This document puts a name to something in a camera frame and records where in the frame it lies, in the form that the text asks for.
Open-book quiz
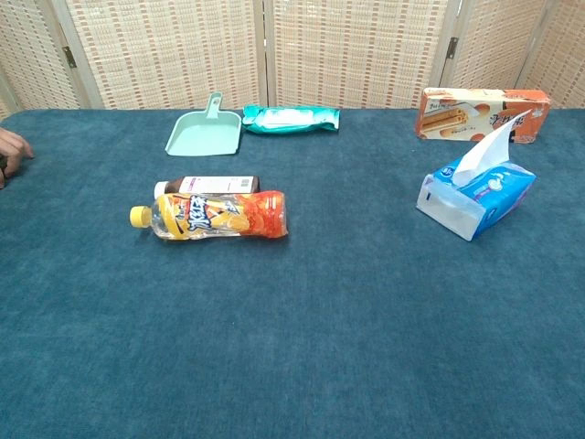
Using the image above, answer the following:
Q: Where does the mint green plastic dustpan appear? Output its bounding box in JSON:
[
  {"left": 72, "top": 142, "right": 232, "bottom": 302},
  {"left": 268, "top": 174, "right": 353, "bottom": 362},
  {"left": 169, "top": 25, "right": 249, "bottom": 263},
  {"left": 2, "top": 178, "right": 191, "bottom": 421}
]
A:
[{"left": 165, "top": 92, "right": 243, "bottom": 157}]

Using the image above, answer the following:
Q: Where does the woven folding screen panel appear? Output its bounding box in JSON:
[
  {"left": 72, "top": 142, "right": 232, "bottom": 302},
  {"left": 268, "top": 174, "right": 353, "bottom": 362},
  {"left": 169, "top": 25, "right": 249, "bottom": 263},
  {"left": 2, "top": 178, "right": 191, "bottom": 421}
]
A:
[
  {"left": 49, "top": 0, "right": 269, "bottom": 110},
  {"left": 438, "top": 0, "right": 549, "bottom": 92},
  {"left": 262, "top": 0, "right": 463, "bottom": 110},
  {"left": 0, "top": 0, "right": 88, "bottom": 119},
  {"left": 516, "top": 0, "right": 585, "bottom": 110}
]

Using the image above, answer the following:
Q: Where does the teal table cloth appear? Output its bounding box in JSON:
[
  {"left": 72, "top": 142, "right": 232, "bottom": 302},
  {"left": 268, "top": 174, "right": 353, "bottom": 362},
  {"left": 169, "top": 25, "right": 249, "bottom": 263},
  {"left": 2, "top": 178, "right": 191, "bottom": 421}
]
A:
[{"left": 0, "top": 108, "right": 585, "bottom": 439}]

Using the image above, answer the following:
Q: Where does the bare human hand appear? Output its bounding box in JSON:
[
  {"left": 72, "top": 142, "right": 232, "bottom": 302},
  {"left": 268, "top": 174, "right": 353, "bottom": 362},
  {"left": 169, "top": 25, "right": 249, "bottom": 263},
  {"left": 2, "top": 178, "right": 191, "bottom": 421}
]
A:
[{"left": 0, "top": 126, "right": 36, "bottom": 189}]

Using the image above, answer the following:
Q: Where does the blue tissue pack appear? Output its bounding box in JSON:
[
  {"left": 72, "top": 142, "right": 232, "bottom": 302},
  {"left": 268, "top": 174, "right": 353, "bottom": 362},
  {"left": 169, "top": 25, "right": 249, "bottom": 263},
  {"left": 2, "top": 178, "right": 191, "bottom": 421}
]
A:
[{"left": 415, "top": 159, "right": 537, "bottom": 241}]

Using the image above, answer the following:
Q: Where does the white tissue sheet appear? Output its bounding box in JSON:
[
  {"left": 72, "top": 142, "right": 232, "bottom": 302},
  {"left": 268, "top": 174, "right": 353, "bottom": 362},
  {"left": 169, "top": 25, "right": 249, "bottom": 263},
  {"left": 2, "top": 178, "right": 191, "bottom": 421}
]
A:
[{"left": 452, "top": 108, "right": 534, "bottom": 187}]

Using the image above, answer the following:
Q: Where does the brown medicine bottle white cap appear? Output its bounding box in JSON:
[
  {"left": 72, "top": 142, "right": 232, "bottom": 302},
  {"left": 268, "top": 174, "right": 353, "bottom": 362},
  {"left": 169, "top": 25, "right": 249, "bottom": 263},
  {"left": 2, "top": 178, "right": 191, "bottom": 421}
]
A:
[{"left": 154, "top": 175, "right": 261, "bottom": 198}]

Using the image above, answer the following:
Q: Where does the orange drink bottle yellow cap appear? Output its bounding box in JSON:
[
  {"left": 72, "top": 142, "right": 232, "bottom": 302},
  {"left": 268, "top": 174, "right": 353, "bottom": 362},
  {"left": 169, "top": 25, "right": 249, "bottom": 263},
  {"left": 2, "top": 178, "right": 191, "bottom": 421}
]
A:
[{"left": 129, "top": 189, "right": 290, "bottom": 241}]

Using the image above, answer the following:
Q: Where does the teal wet wipes pack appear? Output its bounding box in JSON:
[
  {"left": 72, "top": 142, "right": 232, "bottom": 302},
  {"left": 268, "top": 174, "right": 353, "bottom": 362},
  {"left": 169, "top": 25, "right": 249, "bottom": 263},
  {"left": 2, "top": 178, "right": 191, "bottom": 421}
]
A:
[{"left": 240, "top": 104, "right": 342, "bottom": 135}]

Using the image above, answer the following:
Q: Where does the orange biscuit box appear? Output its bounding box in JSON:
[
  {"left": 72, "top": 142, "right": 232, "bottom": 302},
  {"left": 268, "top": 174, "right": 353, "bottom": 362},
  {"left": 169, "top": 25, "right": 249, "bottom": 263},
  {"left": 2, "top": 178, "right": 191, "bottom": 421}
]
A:
[{"left": 415, "top": 87, "right": 552, "bottom": 145}]

